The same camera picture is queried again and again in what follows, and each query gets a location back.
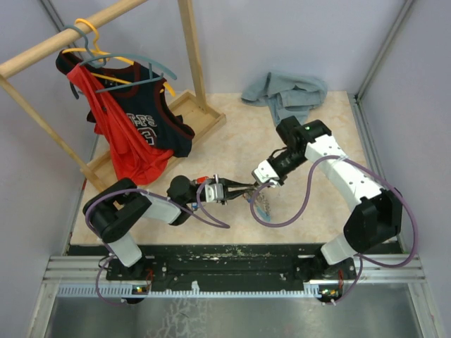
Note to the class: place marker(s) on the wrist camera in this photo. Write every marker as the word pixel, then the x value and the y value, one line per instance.
pixel 214 192
pixel 265 173

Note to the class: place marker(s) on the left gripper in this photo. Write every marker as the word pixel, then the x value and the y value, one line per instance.
pixel 227 183

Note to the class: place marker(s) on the red shirt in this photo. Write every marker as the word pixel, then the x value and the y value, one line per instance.
pixel 132 157

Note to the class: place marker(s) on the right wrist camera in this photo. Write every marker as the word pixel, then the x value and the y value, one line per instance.
pixel 265 173

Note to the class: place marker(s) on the navy basketball jersey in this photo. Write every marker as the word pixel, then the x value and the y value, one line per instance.
pixel 144 104

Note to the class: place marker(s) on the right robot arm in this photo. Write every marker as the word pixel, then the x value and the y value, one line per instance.
pixel 376 212

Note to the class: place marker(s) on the white cable duct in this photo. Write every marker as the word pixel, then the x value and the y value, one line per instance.
pixel 197 291

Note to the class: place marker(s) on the yellow clothes hanger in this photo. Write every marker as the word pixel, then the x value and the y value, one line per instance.
pixel 105 63

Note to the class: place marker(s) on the teal clothes hanger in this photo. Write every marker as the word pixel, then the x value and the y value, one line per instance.
pixel 116 63

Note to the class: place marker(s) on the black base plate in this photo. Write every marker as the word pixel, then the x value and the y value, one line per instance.
pixel 247 283

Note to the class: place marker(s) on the light blue denim cloth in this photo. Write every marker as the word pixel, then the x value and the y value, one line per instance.
pixel 286 95

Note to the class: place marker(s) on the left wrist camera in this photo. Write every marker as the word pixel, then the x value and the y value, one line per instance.
pixel 214 192

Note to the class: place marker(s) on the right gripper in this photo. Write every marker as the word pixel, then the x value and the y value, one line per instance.
pixel 280 182

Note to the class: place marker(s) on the key with red tag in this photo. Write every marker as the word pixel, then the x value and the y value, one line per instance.
pixel 203 179

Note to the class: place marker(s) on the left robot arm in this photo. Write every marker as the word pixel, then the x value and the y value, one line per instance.
pixel 112 213

